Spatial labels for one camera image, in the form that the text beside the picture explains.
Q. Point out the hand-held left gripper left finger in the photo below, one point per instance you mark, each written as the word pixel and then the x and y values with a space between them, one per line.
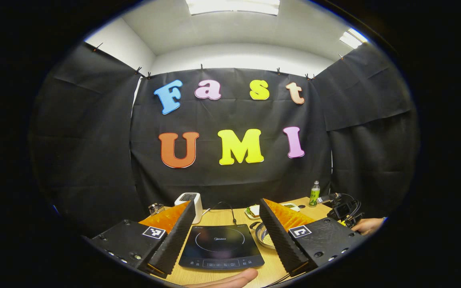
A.
pixel 176 240

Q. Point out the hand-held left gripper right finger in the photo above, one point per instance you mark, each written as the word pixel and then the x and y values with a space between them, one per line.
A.
pixel 280 240

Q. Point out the stainless steel pot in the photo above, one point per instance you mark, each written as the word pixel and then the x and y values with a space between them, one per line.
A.
pixel 260 232

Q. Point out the black induction cooktop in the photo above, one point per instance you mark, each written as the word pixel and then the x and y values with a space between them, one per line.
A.
pixel 220 248

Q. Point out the pile of soybeans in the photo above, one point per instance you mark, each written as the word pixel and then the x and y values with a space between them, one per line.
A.
pixel 268 240

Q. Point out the green drink bottle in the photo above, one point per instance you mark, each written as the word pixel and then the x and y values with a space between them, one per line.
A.
pixel 314 196

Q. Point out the white divided bean dish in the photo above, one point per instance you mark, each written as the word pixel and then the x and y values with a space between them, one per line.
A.
pixel 290 206

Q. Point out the white sandwich plate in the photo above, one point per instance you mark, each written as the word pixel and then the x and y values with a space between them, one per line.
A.
pixel 253 215

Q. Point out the white toaster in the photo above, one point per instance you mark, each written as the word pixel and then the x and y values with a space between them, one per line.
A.
pixel 192 200

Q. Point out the black backdrop cloth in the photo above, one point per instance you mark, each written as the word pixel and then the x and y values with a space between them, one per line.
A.
pixel 86 132

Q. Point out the small ceiling light panel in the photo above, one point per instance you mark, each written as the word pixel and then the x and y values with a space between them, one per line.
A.
pixel 352 38

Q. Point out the large ceiling light panel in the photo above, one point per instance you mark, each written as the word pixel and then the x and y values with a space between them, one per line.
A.
pixel 232 6

